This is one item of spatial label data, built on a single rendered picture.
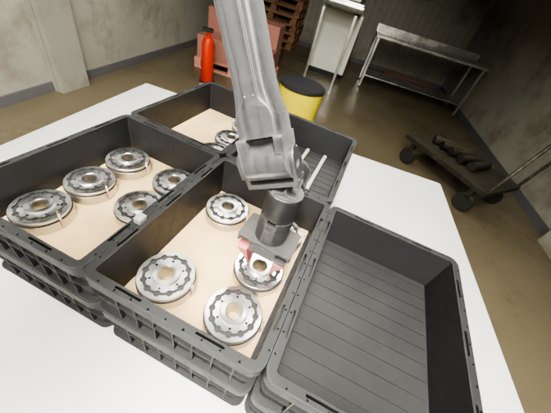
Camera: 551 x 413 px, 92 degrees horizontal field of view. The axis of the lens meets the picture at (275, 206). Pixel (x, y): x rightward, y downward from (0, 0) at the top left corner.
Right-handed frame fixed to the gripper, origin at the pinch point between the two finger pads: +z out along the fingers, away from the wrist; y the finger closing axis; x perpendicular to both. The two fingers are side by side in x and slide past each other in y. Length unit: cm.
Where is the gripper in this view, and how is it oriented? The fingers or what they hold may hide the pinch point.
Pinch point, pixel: (260, 264)
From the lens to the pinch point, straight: 54.5
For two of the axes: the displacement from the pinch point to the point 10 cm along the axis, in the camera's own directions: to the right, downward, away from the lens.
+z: -2.4, 7.2, 6.5
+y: -8.9, -4.3, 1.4
